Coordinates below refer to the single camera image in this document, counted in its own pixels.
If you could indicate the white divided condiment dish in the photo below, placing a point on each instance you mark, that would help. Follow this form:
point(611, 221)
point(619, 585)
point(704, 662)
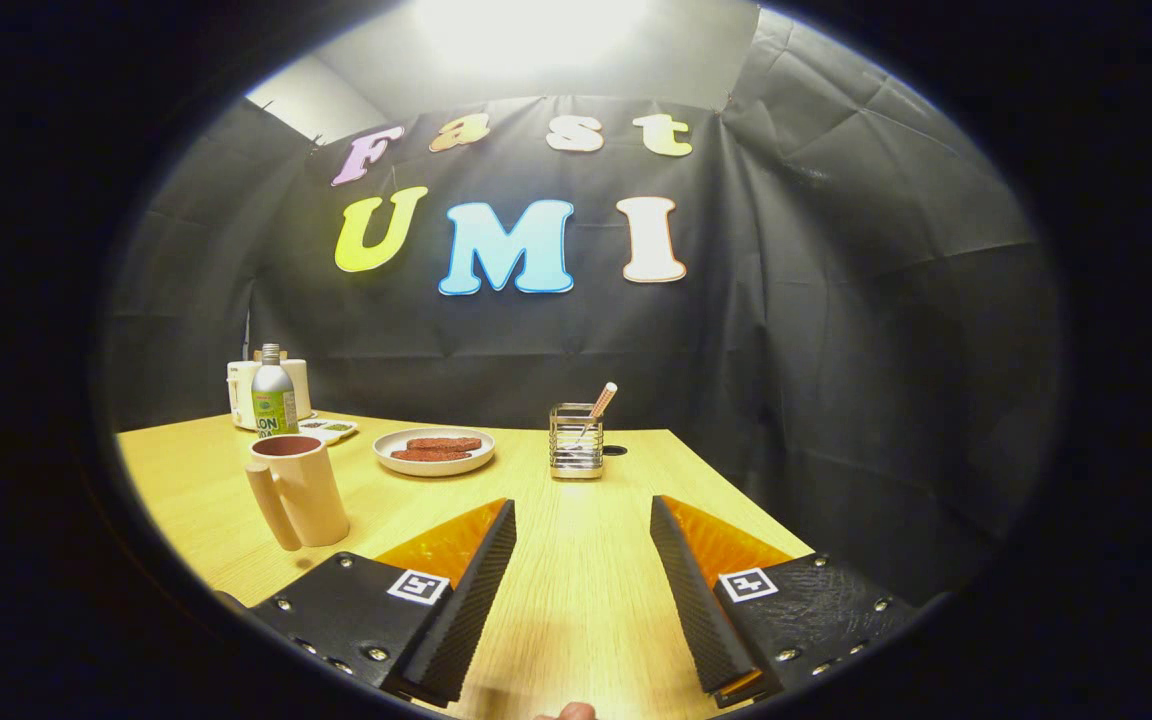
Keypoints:
point(331, 432)

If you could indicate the white round plate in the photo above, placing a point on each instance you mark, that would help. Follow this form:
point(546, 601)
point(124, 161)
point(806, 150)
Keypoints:
point(436, 468)

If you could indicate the wooden table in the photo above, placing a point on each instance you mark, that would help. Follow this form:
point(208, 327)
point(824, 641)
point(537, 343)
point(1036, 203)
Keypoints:
point(576, 560)

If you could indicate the silver bottle with green label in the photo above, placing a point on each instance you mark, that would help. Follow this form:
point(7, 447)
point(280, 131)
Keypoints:
point(274, 400)

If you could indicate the striped paper straw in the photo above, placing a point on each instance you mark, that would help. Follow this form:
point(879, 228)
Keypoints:
point(604, 397)

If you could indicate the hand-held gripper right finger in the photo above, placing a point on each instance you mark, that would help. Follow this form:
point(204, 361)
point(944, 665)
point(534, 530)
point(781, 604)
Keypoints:
point(696, 600)

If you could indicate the ceiling light panel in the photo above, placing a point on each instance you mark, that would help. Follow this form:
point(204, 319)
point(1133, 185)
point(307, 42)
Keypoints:
point(526, 25)

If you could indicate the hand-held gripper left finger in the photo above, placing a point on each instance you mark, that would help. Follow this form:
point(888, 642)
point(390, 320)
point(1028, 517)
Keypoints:
point(471, 600)

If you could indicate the white toaster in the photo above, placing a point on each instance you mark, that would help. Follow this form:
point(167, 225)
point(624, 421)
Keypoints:
point(239, 395)

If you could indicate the brown sausage piece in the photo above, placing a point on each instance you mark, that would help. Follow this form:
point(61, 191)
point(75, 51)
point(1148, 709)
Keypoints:
point(446, 443)
point(428, 455)

